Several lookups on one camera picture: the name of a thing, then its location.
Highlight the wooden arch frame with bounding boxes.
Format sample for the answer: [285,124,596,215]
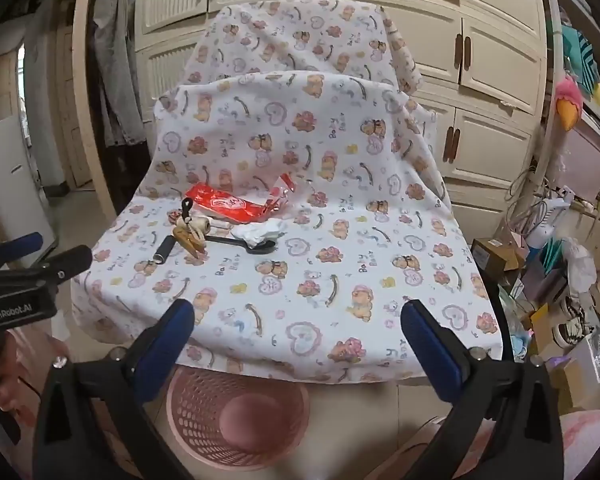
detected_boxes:
[71,0,118,221]

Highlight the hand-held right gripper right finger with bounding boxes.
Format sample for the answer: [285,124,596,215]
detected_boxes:
[401,299,565,480]

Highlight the pink mesh wastebasket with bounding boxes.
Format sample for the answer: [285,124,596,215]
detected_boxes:
[166,365,311,471]

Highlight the cream panelled wardrobe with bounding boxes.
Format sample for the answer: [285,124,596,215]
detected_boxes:
[325,0,548,226]

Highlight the red snack wrapper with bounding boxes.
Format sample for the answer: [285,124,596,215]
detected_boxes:
[186,183,268,224]

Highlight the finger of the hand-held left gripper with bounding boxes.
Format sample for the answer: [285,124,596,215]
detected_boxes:
[30,245,93,286]
[0,232,44,271]

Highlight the pink patterned cloth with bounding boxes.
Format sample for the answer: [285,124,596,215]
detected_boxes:
[560,410,600,480]

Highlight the bear printed blanket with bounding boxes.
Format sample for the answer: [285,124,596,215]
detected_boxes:
[71,0,501,386]

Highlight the cardboard box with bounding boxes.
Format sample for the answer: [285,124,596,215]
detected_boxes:
[470,237,526,286]

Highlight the cream curved frame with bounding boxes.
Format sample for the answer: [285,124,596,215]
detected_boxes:
[530,0,566,201]

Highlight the hanging grey clothes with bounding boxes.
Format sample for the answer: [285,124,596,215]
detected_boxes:
[92,0,148,148]

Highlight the cream louvered wardrobe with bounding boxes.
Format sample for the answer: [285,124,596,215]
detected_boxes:
[132,0,326,126]

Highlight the black cylinder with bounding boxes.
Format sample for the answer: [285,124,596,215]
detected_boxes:
[153,236,177,265]

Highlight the beige toy keychain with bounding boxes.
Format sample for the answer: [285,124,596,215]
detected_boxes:
[170,199,216,263]

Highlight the white appliance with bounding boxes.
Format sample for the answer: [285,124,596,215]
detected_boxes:
[0,110,56,261]

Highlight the white tissue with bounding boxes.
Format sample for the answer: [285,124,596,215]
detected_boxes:
[230,220,288,247]

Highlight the pink plush bird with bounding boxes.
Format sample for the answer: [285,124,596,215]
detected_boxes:
[554,75,588,133]

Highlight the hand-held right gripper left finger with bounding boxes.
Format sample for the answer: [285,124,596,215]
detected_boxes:
[32,299,196,480]

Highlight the clear plastic wrapper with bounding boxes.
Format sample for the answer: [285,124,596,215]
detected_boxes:
[262,172,306,216]

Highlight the black and white sneaker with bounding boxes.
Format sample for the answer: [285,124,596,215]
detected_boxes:
[552,305,600,351]

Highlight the white plastic bag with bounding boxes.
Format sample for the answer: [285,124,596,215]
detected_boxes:
[560,237,598,301]

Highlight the white desk fan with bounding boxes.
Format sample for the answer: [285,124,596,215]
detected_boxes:
[527,197,568,248]

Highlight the black spoon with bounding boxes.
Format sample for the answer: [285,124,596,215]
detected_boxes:
[203,234,277,256]

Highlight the pink storage box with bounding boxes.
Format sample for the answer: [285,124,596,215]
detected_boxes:
[555,110,600,201]

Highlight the teal striped plush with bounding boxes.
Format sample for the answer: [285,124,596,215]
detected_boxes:
[560,25,596,98]

